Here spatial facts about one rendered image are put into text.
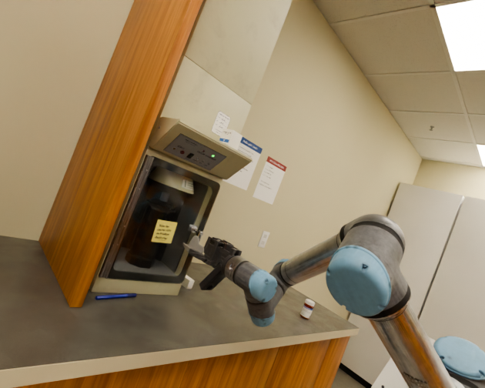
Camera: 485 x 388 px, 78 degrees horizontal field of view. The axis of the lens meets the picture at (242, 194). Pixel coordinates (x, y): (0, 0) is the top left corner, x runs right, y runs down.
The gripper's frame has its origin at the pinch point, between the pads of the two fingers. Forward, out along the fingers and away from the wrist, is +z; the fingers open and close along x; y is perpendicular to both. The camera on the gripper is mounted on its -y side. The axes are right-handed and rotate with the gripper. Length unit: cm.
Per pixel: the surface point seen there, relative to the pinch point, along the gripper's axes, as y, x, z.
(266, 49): 77, -2, 6
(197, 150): 31.3, 14.6, -1.7
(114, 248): -5.5, 25.4, 4.5
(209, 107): 47.2, 11.5, 5.6
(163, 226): 4.2, 12.1, 4.5
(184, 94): 46, 22, 6
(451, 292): 10, -284, -32
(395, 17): 150, -82, 7
